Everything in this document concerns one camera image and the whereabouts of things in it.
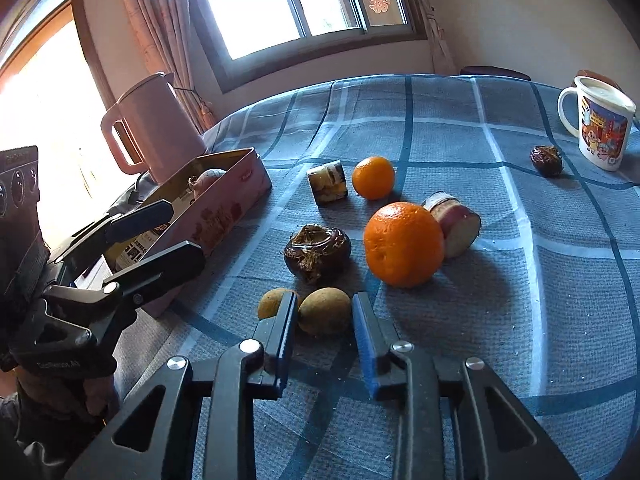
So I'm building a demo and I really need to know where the wooden framed glass door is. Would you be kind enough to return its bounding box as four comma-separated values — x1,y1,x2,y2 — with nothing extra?
0,0,146,241

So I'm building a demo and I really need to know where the white cartoon mug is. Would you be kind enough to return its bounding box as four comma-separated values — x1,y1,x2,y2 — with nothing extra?
557,76,637,172

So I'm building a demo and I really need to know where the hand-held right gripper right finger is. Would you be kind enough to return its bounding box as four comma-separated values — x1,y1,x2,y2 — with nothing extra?
351,291,583,480

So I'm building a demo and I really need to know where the white printed packet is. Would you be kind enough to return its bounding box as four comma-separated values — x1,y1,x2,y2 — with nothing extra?
112,227,166,273

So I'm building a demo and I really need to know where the brown-green round fruit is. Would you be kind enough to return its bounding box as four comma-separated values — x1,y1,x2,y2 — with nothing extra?
298,286,352,337
257,287,301,321

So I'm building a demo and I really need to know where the dark grey cloth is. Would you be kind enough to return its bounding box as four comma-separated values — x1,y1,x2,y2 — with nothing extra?
107,172,156,211

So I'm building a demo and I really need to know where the dark round stool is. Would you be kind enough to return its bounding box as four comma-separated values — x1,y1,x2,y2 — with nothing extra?
460,65,532,82

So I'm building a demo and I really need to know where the pink tin box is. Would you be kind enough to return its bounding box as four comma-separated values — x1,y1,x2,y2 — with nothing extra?
102,147,273,318

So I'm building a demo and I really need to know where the person's left hand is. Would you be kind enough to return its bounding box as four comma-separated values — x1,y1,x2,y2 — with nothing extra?
20,372,121,441

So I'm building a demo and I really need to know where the small orange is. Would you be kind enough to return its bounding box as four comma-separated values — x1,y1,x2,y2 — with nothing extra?
351,155,396,201

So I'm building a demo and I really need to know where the large orange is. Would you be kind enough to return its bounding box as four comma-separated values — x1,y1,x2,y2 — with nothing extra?
363,201,446,289

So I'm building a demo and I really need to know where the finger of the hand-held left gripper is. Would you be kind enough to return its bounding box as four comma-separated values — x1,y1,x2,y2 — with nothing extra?
34,241,207,347
50,199,176,267

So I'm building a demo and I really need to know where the dark dried date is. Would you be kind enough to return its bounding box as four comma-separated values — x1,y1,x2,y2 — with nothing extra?
530,145,565,178

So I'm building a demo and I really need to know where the wooden framed window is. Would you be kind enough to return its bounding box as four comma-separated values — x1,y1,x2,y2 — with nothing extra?
187,0,431,93

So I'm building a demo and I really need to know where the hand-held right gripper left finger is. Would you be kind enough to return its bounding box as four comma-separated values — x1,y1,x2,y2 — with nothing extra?
65,291,299,480

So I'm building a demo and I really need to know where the brown leather chair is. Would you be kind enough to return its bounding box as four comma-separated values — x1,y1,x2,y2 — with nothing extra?
575,68,621,90

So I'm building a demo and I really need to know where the pink curtain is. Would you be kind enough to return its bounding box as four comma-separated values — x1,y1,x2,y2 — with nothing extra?
111,0,218,133
400,0,458,76

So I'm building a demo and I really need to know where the pink electric kettle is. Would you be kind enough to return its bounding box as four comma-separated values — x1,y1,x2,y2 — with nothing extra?
100,71,208,186

